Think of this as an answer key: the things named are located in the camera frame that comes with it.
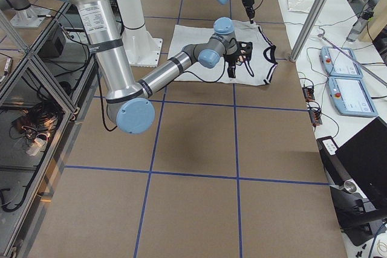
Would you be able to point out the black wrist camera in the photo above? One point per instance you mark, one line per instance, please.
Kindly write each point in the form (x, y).
(245, 51)

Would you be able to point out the lower blue teach pendant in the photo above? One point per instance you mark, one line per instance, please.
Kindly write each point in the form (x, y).
(350, 97)

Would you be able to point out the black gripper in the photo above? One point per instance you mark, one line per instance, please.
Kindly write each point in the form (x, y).
(232, 59)
(248, 2)

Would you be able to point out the metal reacher grabber tool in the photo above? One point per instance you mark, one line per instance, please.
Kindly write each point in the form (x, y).
(322, 35)

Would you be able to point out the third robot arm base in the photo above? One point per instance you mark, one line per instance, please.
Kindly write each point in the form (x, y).
(27, 16)

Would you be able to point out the clear plastic bag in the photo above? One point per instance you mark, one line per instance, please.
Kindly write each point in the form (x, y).
(302, 6)

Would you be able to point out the black laptop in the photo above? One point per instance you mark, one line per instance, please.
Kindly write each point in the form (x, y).
(364, 158)

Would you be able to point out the grey cartoon print t-shirt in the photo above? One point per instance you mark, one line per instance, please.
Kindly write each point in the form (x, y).
(202, 53)

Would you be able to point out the orange black cable hub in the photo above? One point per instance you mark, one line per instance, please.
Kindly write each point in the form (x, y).
(308, 93)

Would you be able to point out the blue teach pendant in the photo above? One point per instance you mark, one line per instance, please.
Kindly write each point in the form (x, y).
(337, 64)
(350, 97)

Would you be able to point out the upper blue teach pendant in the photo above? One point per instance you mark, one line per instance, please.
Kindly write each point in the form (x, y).
(337, 64)

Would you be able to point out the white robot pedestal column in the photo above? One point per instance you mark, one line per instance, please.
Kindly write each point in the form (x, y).
(141, 48)

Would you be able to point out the aluminium frame post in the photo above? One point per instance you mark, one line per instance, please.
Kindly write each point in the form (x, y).
(306, 29)

